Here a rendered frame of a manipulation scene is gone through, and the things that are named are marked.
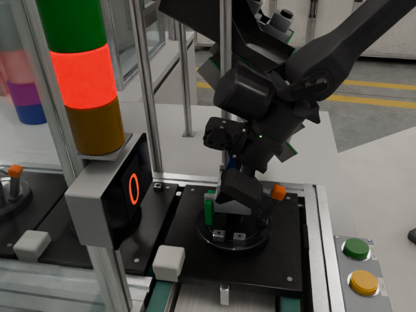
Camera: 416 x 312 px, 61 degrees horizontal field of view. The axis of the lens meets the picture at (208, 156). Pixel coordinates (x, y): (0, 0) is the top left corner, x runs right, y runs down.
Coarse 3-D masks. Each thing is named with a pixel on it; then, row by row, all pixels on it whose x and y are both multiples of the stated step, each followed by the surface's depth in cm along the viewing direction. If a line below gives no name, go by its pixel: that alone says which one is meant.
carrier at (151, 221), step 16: (160, 192) 76; (144, 208) 72; (160, 208) 72; (144, 224) 68; (160, 224) 68; (128, 240) 64; (144, 240) 64; (128, 256) 61; (144, 256) 61; (128, 272) 59; (144, 272) 59
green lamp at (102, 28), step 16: (48, 0) 27; (64, 0) 27; (80, 0) 27; (96, 0) 29; (48, 16) 28; (64, 16) 28; (80, 16) 28; (96, 16) 29; (48, 32) 29; (64, 32) 28; (80, 32) 29; (96, 32) 29; (48, 48) 30; (64, 48) 29; (80, 48) 29; (96, 48) 30
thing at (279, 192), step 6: (276, 186) 60; (282, 186) 60; (264, 192) 60; (270, 192) 60; (276, 192) 59; (282, 192) 59; (270, 198) 61; (276, 198) 59; (282, 198) 59; (270, 204) 61; (276, 204) 61; (264, 210) 62; (270, 210) 62; (264, 216) 62
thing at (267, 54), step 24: (168, 0) 69; (192, 0) 68; (216, 0) 66; (240, 0) 77; (192, 24) 70; (216, 24) 69; (240, 24) 80; (240, 48) 69; (264, 48) 77; (288, 48) 79
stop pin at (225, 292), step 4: (224, 284) 56; (228, 284) 56; (220, 288) 56; (224, 288) 56; (228, 288) 56; (220, 292) 56; (224, 292) 56; (228, 292) 56; (220, 296) 57; (224, 296) 56; (228, 296) 56; (220, 300) 57; (224, 300) 57; (228, 300) 57; (224, 304) 58; (228, 304) 58
